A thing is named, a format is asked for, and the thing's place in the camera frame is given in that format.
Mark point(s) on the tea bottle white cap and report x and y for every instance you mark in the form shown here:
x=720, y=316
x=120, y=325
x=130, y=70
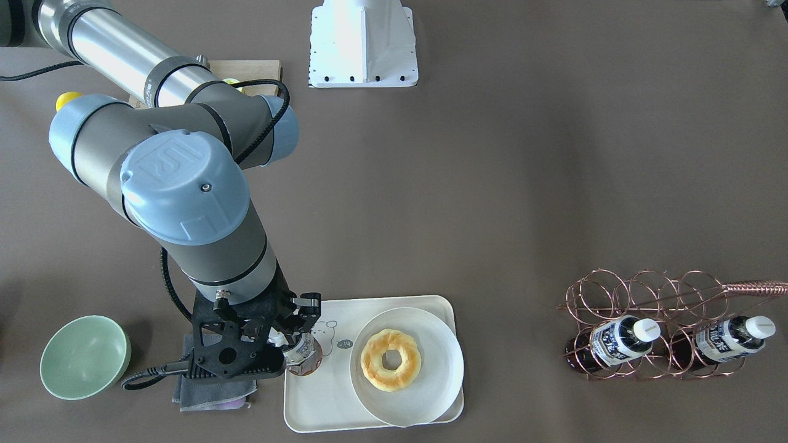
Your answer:
x=305, y=354

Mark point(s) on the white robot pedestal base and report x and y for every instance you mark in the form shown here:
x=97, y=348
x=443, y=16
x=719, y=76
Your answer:
x=368, y=44

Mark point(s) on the copper wire bottle rack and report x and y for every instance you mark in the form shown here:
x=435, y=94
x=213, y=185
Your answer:
x=684, y=305

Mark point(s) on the yellow lemon back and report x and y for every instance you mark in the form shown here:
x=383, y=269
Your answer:
x=65, y=98

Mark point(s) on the cream serving tray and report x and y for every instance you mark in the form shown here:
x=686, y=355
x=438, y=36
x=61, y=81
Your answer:
x=325, y=400

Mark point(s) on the green ceramic bowl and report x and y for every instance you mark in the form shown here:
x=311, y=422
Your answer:
x=85, y=357

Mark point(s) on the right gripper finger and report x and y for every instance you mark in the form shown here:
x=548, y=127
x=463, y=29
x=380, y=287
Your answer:
x=280, y=341
x=301, y=312

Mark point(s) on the tea bottle in rack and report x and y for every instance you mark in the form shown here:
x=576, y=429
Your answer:
x=611, y=344
x=721, y=342

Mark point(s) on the white round plate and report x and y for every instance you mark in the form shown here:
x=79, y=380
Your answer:
x=436, y=386

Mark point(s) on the half lemon slice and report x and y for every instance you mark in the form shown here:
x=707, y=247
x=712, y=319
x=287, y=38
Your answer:
x=234, y=82

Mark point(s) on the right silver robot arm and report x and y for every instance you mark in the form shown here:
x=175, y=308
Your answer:
x=176, y=170

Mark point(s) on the wooden cutting board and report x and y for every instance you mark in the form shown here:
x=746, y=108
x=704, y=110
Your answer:
x=245, y=70

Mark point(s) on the grey folded cloth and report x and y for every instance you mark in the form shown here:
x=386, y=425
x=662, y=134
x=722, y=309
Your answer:
x=191, y=395

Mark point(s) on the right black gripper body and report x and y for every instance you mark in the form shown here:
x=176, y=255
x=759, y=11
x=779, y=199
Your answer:
x=306, y=309

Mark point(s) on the glazed donut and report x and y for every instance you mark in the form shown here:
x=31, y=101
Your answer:
x=372, y=360

